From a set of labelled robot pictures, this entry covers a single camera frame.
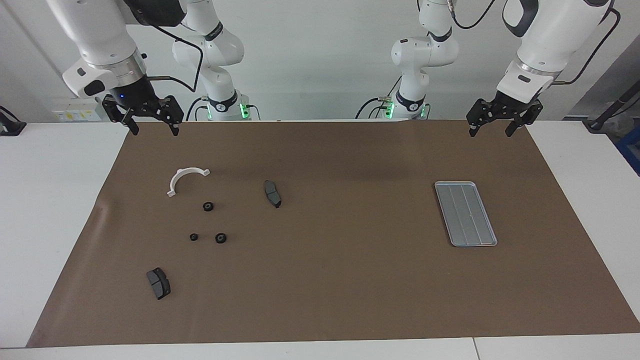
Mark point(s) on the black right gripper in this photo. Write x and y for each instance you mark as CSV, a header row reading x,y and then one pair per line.
x,y
135,97

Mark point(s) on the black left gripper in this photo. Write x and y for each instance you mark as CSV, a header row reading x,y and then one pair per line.
x,y
510,106

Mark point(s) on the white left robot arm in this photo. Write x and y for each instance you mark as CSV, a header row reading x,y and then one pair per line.
x,y
555,30

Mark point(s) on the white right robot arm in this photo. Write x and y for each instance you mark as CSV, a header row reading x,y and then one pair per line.
x,y
95,30

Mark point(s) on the silver metal tray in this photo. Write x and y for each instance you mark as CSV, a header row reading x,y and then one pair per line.
x,y
467,215

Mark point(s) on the black tripod stand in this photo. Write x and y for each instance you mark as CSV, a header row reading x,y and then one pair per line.
x,y
607,117

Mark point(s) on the blue crate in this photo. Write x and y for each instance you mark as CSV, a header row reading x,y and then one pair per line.
x,y
631,150

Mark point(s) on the black clamp stand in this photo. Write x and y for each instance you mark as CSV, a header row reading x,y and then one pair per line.
x,y
10,127

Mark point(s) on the long dark brake pad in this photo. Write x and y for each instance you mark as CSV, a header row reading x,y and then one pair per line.
x,y
272,194

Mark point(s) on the short dark brake pad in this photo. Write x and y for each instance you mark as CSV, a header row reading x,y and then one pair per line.
x,y
159,284

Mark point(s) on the brown table mat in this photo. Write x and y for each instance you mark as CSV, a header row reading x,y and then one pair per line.
x,y
350,280

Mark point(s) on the white curved plastic bracket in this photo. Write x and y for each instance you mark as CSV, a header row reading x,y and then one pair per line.
x,y
176,178

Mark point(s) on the white wall socket box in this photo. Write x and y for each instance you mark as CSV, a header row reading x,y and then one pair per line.
x,y
75,109

